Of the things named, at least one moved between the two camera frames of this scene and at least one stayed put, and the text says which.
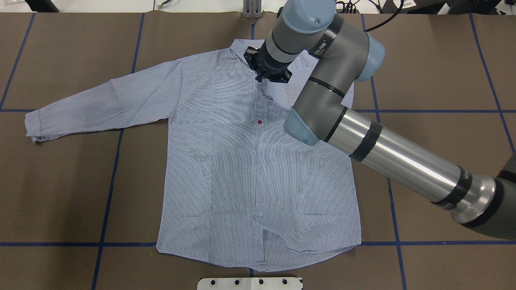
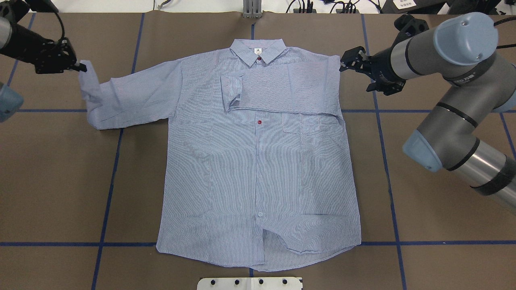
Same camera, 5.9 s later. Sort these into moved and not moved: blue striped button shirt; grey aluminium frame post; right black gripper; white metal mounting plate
Moved: right black gripper; blue striped button shirt
Not moved: grey aluminium frame post; white metal mounting plate
